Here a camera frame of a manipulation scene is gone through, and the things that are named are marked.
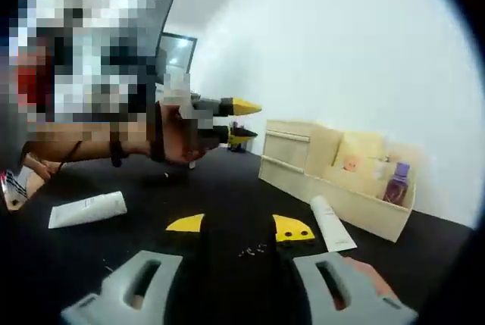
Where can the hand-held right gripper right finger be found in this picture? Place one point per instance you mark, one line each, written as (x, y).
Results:
(356, 298)

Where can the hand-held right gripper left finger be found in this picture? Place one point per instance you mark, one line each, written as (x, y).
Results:
(113, 294)

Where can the cream plastic drawer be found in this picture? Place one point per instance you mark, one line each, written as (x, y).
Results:
(288, 150)
(282, 179)

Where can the white cosmetic tube bottle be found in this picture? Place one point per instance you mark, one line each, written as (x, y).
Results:
(87, 209)
(333, 226)

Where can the cream desktop drawer organizer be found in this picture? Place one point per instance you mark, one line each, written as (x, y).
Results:
(352, 207)

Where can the purple cosmetic bottle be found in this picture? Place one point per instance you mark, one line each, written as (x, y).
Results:
(396, 186)

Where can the person's right hand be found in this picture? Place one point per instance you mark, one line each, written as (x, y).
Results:
(373, 279)

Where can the person's left hand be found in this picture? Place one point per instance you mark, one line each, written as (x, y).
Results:
(176, 143)

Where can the black table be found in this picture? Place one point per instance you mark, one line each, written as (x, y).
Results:
(189, 188)

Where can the black wristband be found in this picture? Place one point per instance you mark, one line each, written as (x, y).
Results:
(118, 152)

